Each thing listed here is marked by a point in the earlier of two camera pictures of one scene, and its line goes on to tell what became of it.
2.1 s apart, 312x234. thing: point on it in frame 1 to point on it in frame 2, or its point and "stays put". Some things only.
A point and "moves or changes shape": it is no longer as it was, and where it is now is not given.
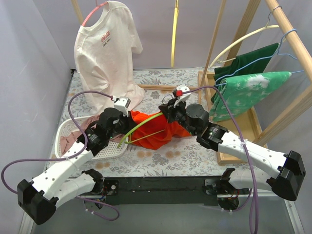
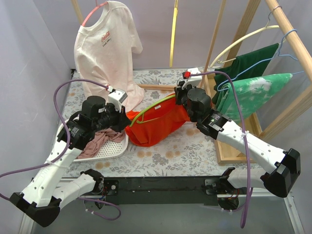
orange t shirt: [156, 133] moves or changes shape
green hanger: [126, 138] to [142, 113]
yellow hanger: [174, 33] stays put
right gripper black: [168, 113] to [179, 95]
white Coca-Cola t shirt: [104, 48] stays put
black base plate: [159, 190] stays put
